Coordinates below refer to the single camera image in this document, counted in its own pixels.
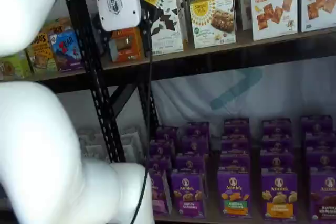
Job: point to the purple Annie's box pink label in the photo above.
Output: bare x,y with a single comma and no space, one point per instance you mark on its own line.
160,195
160,146
166,132
157,162

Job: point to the white fabric backdrop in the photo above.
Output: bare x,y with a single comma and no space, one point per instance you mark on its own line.
288,90

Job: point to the purple Annie's box orange label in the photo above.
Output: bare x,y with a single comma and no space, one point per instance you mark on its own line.
279,195
277,125
277,161
277,142

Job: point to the blue Z Bar box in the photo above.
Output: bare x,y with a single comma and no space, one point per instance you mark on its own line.
65,51

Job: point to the red pretzel crackers box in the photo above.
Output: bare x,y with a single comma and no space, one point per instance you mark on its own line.
245,11
273,11

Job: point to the blue pretzel crackers box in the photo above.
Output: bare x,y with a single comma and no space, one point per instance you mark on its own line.
317,6

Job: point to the orange snack box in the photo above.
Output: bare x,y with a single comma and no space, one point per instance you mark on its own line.
128,48

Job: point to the green snack box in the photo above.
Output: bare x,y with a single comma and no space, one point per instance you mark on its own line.
13,68

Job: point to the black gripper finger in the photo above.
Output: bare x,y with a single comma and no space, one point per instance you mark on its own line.
152,12

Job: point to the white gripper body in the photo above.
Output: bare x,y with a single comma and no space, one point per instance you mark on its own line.
118,1

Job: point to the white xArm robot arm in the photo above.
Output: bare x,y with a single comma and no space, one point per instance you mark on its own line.
39,142

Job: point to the white patterned tall box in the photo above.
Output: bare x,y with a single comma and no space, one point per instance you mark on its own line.
134,148
94,151
132,132
86,135

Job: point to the yellow snack bar box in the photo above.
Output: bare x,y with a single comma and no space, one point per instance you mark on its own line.
39,51

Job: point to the black metal shelving rack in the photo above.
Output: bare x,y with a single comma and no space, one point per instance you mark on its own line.
236,62
73,82

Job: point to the purple Annie's box brown label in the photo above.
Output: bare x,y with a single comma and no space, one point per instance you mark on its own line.
320,141
324,195
321,159
316,123

